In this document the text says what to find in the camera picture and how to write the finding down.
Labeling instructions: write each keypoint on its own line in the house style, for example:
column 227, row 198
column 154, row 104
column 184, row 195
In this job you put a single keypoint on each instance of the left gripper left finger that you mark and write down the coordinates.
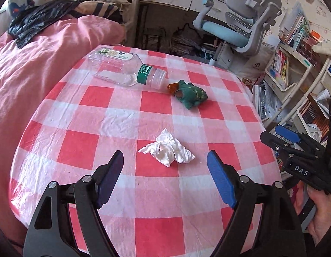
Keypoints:
column 50, row 231

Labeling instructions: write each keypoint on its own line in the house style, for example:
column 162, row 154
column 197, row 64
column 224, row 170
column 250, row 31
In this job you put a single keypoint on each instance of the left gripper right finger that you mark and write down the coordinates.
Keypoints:
column 279, row 231

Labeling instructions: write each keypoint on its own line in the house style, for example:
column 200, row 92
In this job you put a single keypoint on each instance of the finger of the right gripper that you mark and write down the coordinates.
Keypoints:
column 287, row 134

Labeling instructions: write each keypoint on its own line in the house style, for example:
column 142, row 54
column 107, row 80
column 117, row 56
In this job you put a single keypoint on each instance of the green plush toy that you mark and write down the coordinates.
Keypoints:
column 189, row 95

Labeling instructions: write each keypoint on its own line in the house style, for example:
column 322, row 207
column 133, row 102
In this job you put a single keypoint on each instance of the white tissue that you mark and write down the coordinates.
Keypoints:
column 166, row 149

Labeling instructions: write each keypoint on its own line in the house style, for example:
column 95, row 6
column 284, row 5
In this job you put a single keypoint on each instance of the right hand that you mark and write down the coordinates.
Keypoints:
column 321, row 222

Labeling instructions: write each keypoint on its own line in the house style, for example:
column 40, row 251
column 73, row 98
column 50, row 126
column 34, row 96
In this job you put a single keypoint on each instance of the white book shelf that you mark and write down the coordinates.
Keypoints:
column 295, row 90

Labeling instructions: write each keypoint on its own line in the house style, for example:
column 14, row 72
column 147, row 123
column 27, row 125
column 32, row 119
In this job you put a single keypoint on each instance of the red white checkered tablecloth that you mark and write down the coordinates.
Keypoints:
column 165, row 202

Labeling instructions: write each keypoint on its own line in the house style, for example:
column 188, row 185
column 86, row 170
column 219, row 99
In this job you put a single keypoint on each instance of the orange candy wrapper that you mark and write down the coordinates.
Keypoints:
column 172, row 88

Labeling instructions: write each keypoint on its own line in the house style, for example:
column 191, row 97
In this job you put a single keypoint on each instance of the grey blue office chair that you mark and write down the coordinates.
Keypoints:
column 247, row 20

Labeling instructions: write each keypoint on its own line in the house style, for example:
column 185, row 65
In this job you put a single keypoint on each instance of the pink bed duvet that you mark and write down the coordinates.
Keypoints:
column 27, row 75

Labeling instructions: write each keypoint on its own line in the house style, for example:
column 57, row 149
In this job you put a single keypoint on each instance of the clear plastic bottle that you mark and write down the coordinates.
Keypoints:
column 124, row 68

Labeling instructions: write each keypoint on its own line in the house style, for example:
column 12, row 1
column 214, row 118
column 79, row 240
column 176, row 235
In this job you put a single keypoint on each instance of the black plastic bag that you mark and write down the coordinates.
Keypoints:
column 28, row 23

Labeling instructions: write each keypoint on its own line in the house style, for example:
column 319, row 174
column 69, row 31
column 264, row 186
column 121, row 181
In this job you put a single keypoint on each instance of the striped tan pillow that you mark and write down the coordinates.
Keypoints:
column 97, row 8

